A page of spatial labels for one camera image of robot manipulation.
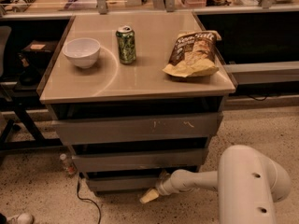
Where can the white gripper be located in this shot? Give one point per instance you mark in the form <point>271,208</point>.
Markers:
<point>165,187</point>

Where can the grey bottom drawer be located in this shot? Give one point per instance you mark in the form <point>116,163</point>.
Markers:
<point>125,183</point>

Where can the grey drawer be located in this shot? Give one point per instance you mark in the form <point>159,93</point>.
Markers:
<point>140,160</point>
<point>130,129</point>
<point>125,183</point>

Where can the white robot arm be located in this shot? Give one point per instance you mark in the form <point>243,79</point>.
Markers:
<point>248,184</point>

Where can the grey middle drawer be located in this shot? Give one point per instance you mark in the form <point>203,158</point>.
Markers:
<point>140,160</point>

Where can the grey drawer cabinet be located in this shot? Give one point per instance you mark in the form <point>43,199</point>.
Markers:
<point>111,89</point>

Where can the grey top drawer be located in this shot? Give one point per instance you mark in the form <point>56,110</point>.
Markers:
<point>130,129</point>

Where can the clear plastic bottle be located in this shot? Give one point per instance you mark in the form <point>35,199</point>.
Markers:
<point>67,164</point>

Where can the white shoe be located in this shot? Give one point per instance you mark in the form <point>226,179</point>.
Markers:
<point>24,218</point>

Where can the sea salt chips bag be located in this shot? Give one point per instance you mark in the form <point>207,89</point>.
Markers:
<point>193,55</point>

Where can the white bowl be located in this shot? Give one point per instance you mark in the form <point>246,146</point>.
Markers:
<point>82,52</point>

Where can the green soda can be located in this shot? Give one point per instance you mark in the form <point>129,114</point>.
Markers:
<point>126,44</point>

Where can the black box with label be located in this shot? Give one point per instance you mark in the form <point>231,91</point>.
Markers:
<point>40,48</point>

